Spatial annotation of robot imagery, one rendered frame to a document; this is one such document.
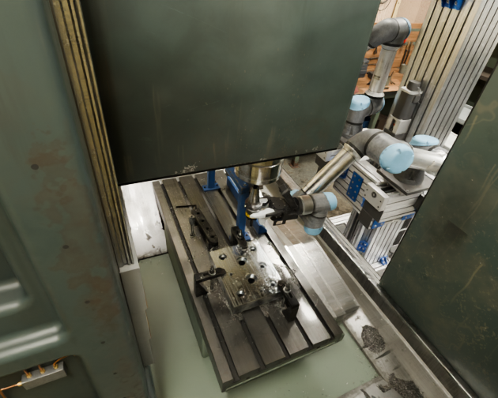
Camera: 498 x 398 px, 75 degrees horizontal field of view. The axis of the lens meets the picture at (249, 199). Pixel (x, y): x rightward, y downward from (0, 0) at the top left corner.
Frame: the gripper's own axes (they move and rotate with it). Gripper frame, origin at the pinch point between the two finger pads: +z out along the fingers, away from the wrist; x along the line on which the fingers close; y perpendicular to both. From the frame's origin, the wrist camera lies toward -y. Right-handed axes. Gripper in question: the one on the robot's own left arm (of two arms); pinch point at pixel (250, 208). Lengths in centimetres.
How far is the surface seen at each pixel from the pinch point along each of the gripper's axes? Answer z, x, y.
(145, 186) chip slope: 34, 88, 49
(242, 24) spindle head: 13, -14, -62
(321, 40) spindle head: -7, -12, -59
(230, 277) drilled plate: 7.0, -5.1, 30.9
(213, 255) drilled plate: 11.0, 8.0, 31.0
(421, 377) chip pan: -66, -53, 62
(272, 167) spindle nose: -2.0, -7.9, -22.6
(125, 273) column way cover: 42, -28, -10
